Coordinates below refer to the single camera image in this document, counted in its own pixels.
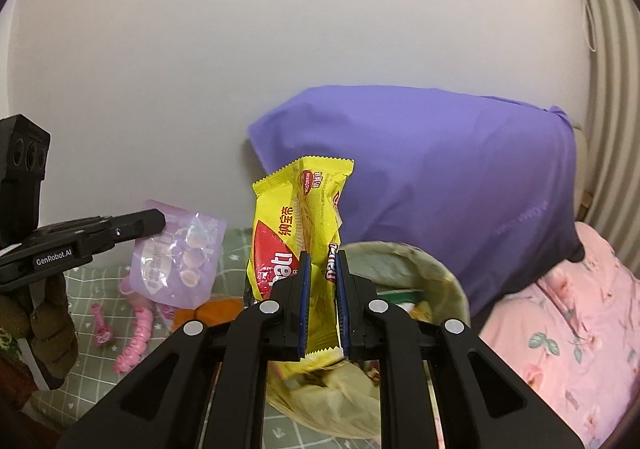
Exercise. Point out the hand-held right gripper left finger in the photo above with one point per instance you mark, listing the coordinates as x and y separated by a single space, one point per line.
303 309

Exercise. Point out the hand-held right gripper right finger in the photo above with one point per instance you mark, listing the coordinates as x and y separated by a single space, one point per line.
344 314

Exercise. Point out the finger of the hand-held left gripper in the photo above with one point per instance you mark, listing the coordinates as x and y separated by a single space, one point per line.
135 224

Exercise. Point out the lilac transparent pouch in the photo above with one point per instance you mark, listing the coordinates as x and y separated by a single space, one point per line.
170 259

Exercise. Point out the yellow snack packet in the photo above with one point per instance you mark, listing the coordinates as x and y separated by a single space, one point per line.
280 239

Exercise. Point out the orange snack bag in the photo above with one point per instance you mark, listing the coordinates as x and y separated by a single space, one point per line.
220 311

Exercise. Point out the bin with yellow-green bag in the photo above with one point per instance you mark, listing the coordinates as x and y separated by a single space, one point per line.
320 399

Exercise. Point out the person's left hand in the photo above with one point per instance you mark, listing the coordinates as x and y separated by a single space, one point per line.
55 329

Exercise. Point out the green checkered tablecloth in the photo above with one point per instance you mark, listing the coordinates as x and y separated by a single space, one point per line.
95 289

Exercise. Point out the pink plastic tube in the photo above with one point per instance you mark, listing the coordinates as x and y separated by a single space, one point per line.
102 329

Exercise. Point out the purple pillow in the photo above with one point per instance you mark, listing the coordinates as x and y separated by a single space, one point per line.
450 169

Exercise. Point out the pink floral blanket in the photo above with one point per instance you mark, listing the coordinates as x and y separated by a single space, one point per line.
575 329

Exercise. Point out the beige pleated curtain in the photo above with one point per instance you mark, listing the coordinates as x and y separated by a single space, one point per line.
620 104

